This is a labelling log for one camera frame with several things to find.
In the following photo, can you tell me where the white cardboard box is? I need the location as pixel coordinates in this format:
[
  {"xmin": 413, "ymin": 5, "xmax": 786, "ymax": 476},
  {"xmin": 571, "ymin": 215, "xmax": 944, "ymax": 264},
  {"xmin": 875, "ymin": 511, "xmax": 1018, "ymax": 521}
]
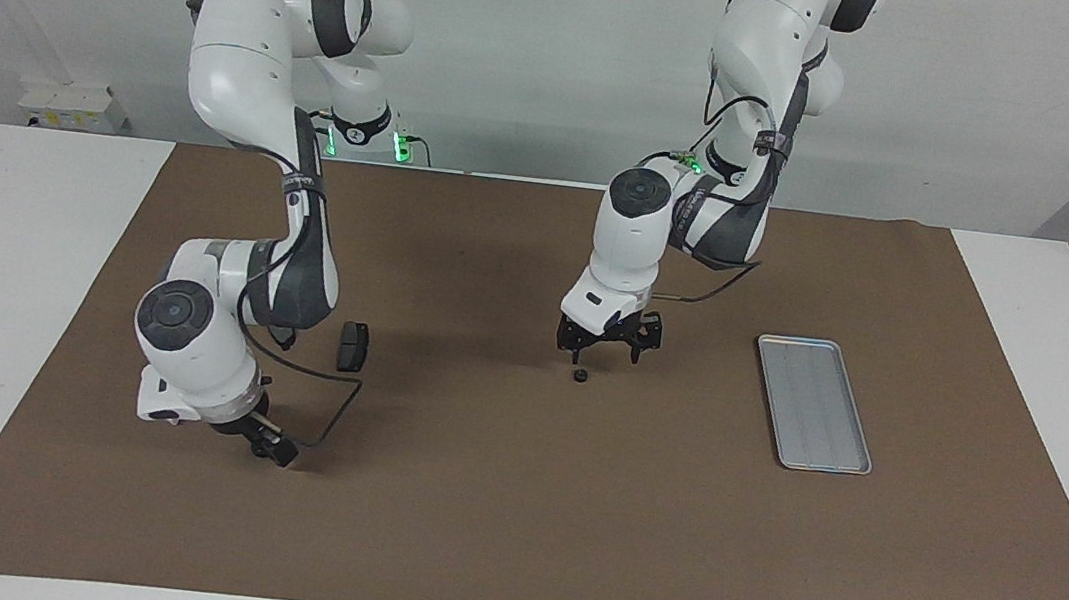
[{"xmin": 15, "ymin": 75, "xmax": 132, "ymax": 137}]

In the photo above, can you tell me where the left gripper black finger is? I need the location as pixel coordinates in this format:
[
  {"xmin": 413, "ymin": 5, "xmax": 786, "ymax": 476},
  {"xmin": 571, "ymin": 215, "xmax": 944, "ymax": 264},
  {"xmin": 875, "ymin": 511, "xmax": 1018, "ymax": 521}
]
[
  {"xmin": 626, "ymin": 311, "xmax": 667, "ymax": 368},
  {"xmin": 555, "ymin": 315, "xmax": 590, "ymax": 365}
]

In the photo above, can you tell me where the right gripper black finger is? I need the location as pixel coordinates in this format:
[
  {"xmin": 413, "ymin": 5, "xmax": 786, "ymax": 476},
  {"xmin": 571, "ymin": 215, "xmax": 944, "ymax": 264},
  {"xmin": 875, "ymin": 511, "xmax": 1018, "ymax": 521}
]
[{"xmin": 252, "ymin": 435, "xmax": 301, "ymax": 470}]

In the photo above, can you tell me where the brown table mat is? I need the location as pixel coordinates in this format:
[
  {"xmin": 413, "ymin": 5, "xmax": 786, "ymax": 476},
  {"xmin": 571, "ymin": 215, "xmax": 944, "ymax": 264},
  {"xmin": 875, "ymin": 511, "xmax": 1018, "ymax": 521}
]
[{"xmin": 0, "ymin": 118, "xmax": 1069, "ymax": 600}]

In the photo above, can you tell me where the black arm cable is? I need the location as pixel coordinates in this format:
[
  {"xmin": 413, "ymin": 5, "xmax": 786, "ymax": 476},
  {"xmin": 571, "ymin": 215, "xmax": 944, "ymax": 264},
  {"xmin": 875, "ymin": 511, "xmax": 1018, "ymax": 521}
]
[
  {"xmin": 650, "ymin": 50, "xmax": 789, "ymax": 314},
  {"xmin": 222, "ymin": 287, "xmax": 374, "ymax": 454}
]

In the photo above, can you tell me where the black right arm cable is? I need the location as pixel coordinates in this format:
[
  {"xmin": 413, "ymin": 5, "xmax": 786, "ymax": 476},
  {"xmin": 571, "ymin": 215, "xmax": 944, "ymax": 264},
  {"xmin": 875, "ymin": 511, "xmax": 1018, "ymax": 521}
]
[{"xmin": 222, "ymin": 287, "xmax": 374, "ymax": 454}]

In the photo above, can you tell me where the silver metal tray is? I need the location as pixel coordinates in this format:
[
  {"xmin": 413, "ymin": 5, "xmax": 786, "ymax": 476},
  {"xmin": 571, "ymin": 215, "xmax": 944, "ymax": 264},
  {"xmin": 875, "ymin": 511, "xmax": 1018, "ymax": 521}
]
[{"xmin": 743, "ymin": 333, "xmax": 886, "ymax": 479}]

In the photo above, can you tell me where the dark grey rectangular brake pad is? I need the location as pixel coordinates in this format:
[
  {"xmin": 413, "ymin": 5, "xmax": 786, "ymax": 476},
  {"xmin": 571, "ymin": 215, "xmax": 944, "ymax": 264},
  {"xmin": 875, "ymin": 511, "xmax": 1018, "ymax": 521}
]
[{"xmin": 335, "ymin": 319, "xmax": 373, "ymax": 375}]

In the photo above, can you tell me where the black base power cable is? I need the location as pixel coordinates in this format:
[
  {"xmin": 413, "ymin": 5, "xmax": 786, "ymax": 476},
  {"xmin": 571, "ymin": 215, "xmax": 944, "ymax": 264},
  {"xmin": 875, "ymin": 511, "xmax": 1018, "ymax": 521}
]
[{"xmin": 638, "ymin": 144, "xmax": 705, "ymax": 174}]

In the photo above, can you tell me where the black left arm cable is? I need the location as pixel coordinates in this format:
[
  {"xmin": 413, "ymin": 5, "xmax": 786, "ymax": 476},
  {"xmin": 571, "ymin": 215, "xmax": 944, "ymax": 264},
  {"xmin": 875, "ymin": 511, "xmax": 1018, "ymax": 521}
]
[{"xmin": 650, "ymin": 50, "xmax": 789, "ymax": 314}]

